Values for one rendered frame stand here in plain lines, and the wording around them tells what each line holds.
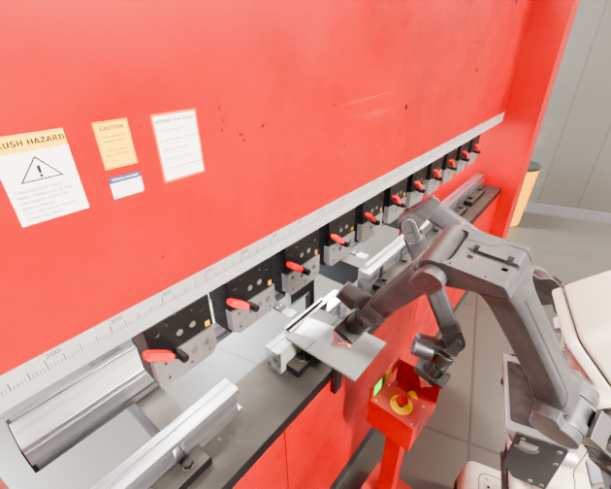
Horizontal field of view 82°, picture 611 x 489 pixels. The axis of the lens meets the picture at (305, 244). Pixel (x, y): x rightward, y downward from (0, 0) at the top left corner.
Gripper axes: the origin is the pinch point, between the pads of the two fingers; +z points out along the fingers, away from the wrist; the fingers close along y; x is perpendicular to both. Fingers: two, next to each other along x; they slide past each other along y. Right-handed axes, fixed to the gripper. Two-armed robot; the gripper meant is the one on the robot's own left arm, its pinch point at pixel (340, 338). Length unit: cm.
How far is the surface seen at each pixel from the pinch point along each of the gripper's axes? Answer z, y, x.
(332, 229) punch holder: -17.8, -12.8, -25.4
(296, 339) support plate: 8.6, 6.8, -9.3
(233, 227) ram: -31, 25, -34
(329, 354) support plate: 2.6, 5.5, 1.1
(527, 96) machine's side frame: -39, -216, -23
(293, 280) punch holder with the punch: -10.4, 6.4, -21.0
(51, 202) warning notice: -45, 55, -42
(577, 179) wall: 31, -422, 68
